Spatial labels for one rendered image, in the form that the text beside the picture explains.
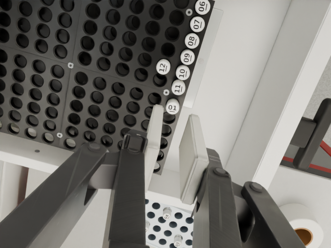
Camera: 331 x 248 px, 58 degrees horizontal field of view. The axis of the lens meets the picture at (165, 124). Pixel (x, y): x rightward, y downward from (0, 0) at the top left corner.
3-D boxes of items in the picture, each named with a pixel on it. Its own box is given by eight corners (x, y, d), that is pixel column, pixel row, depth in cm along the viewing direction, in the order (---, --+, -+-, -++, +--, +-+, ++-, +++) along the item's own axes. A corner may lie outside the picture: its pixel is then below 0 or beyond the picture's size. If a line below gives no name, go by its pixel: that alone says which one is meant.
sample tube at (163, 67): (173, 55, 30) (171, 62, 26) (170, 67, 31) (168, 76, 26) (161, 52, 30) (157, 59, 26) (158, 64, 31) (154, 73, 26)
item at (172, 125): (214, 1, 26) (215, 0, 25) (161, 172, 32) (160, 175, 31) (193, -6, 26) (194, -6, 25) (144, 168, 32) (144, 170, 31)
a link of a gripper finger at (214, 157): (208, 191, 14) (267, 205, 14) (199, 144, 19) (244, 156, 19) (198, 215, 15) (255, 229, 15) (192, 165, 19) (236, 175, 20)
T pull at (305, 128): (335, 99, 28) (343, 103, 26) (301, 167, 30) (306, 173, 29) (298, 88, 28) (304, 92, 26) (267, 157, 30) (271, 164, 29)
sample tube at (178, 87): (185, 73, 31) (186, 83, 27) (183, 84, 31) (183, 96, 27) (174, 71, 31) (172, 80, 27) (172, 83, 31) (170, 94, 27)
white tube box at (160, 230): (211, 208, 49) (213, 224, 46) (187, 244, 52) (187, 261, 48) (142, 178, 48) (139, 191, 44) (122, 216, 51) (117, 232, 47)
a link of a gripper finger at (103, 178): (132, 200, 15) (72, 185, 14) (142, 152, 19) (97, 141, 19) (139, 174, 14) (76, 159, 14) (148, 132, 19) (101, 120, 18)
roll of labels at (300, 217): (321, 222, 49) (333, 239, 45) (286, 244, 51) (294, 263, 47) (295, 195, 47) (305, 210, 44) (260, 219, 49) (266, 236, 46)
